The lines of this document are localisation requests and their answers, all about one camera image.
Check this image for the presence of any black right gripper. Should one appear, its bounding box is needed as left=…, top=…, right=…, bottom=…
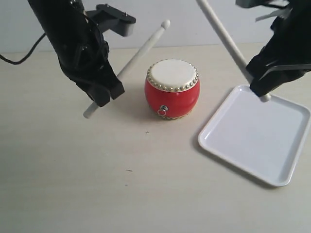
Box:
left=246, top=0, right=311, bottom=97

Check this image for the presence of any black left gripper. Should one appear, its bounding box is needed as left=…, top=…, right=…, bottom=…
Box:
left=48, top=21, right=125, bottom=107

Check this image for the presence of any wooden drumstick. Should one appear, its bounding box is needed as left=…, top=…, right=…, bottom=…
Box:
left=83, top=20, right=171, bottom=119
left=197, top=0, right=272, bottom=102

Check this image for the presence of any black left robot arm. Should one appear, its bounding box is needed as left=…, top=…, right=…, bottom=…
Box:
left=28, top=0, right=125, bottom=107

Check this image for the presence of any red small drum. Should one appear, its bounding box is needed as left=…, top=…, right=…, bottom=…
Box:
left=144, top=58, right=200, bottom=119

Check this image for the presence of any white plastic tray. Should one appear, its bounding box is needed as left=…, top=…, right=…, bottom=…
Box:
left=197, top=85, right=311, bottom=187

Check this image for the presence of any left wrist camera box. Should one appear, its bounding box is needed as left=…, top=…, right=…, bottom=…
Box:
left=86, top=3, right=136, bottom=37

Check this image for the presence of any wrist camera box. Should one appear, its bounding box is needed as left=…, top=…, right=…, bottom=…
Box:
left=86, top=3, right=136, bottom=37
left=235, top=0, right=292, bottom=9

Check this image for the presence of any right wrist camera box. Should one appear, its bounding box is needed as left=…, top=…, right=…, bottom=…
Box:
left=235, top=0, right=292, bottom=9

